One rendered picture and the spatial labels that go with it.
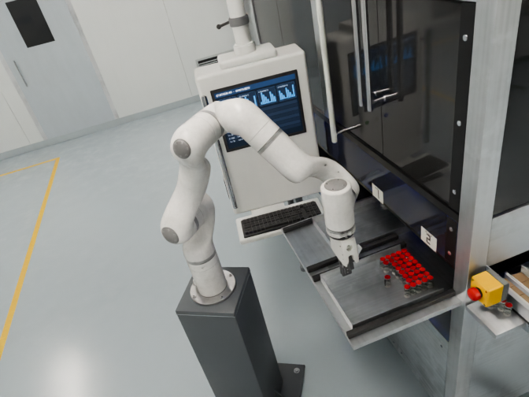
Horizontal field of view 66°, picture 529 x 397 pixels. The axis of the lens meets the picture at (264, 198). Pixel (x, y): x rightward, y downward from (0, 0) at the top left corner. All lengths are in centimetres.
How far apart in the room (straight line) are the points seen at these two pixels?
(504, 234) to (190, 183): 97
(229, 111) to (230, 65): 79
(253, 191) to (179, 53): 454
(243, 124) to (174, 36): 537
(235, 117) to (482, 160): 65
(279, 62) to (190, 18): 458
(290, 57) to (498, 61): 101
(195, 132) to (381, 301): 86
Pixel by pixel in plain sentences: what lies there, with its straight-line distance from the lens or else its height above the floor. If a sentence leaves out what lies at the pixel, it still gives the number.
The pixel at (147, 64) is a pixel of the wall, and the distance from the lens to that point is 645.
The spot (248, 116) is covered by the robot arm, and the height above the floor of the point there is 163.
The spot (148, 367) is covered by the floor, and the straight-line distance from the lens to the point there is 275.
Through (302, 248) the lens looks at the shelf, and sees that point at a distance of 176.
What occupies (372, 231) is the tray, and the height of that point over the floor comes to 88.
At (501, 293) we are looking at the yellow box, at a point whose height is 100.
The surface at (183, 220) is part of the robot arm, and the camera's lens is 139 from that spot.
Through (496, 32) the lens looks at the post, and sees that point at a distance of 107.
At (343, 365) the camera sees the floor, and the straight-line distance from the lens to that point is 243.
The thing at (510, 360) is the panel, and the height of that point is 42.
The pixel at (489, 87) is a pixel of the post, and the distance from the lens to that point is 111.
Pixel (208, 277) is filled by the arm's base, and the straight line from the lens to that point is 161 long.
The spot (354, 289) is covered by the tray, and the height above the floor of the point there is 88.
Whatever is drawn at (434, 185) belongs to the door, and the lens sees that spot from 141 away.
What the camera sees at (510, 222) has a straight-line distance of 142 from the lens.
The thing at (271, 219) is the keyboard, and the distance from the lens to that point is 204.
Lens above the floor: 203
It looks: 33 degrees down
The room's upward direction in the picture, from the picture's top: 13 degrees counter-clockwise
